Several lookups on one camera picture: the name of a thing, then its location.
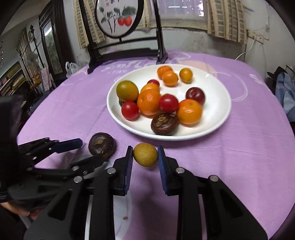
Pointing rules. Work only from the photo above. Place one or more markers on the pink hanging cloth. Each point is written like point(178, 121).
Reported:
point(46, 79)

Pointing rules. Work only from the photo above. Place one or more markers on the orange kumquat middle right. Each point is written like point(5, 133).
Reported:
point(170, 78)

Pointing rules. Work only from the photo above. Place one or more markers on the white plastic bag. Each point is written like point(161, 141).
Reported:
point(71, 69)

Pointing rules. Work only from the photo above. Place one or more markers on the red cherry tomato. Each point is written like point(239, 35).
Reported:
point(168, 103)
point(153, 82)
point(130, 110)

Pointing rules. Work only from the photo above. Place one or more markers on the dark water chestnut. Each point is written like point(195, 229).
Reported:
point(102, 144)
point(165, 124)
point(121, 102)

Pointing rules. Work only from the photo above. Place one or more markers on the standing electric fan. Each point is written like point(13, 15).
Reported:
point(31, 61)

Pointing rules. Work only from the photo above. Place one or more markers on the purple tablecloth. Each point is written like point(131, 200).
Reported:
point(252, 152)

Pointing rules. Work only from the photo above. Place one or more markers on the small tan longan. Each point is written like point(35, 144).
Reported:
point(145, 154)

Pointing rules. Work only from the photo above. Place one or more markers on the orange kumquat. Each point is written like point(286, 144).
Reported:
point(186, 75)
point(170, 78)
point(163, 69)
point(150, 86)

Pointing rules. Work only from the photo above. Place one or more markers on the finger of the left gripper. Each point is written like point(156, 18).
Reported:
point(79, 168)
point(64, 146)

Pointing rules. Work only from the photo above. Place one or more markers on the blue clothes pile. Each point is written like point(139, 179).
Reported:
point(285, 94)

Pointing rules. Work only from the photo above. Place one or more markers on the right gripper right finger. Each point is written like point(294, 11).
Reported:
point(206, 206)

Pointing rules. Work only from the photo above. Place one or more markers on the dark red plum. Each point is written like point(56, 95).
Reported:
point(196, 94)

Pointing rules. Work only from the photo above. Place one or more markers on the yellow-green round fruit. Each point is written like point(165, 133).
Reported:
point(127, 91)

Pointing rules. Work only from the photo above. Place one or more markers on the black framed round screen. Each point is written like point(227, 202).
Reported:
point(117, 20)

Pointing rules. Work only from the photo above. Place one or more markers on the white oval plate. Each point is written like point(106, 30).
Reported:
point(216, 109)

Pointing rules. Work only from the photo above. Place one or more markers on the person's left hand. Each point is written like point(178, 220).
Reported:
point(12, 207)

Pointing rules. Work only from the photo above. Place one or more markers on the large orange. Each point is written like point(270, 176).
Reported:
point(148, 102)
point(189, 112)

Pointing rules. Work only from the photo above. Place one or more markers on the orange kumquat far right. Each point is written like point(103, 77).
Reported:
point(186, 75)

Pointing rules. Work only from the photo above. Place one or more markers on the beige checked curtain left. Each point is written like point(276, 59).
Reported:
point(96, 34)

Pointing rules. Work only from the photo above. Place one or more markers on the beige checked curtain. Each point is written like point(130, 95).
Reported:
point(225, 19)
point(96, 34)

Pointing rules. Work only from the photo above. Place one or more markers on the orange kumquat front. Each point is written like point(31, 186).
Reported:
point(150, 86)

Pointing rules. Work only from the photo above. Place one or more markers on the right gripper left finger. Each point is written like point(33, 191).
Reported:
point(85, 205)

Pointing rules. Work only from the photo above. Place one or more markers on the orange kumquat back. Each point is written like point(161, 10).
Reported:
point(163, 69)

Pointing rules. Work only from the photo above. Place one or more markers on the beige checked curtain right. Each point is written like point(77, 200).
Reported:
point(225, 19)

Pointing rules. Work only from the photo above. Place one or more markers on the dark wooden cabinet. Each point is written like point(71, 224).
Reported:
point(55, 40)

